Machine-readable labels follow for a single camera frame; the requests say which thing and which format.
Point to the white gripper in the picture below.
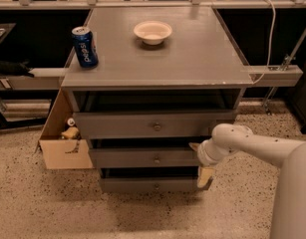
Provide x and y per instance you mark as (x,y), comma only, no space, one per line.
(202,154)

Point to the grey drawer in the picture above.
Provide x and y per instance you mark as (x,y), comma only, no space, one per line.
(152,184)
(150,124)
(143,157)

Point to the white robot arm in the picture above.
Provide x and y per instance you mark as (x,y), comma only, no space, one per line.
(289,155)

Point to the grey bottom drawer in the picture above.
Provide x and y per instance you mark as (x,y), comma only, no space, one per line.
(152,184)

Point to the grey drawer cabinet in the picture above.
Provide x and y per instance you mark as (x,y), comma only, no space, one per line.
(195,69)

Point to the grey top drawer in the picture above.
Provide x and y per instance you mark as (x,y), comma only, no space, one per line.
(150,124)

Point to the open cardboard box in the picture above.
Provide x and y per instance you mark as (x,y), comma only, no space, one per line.
(58,152)

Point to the yellow object in box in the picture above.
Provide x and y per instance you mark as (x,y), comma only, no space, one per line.
(71,133)

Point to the white bowl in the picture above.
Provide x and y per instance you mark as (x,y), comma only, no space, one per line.
(152,32)

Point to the blue pepsi can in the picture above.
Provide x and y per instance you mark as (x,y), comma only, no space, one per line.
(84,47)

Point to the metal frame rail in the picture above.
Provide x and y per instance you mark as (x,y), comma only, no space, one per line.
(52,78)

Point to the black cloth on rail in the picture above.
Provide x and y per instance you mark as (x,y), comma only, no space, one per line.
(14,69)

